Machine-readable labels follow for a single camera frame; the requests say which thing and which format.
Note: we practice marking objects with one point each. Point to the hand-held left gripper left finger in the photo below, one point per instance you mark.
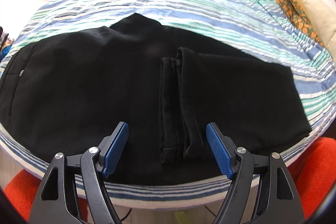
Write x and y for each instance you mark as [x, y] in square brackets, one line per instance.
[116, 148]

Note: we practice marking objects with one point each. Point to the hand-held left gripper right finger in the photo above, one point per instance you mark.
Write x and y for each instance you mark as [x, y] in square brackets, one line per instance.
[219, 150]

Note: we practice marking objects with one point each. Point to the black pants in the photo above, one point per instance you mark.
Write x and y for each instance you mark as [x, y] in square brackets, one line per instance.
[78, 82]

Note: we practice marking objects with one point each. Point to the small green floor item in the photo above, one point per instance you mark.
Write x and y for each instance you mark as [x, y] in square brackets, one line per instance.
[182, 217]

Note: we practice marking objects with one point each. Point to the blue bag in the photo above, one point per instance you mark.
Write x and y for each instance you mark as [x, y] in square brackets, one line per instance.
[4, 50]

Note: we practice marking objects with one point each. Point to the bed with striped sheet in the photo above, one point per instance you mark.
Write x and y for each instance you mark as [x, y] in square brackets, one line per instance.
[197, 3]

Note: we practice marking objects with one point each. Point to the grey clothes pile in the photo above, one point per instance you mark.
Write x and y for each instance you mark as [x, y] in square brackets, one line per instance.
[3, 36]

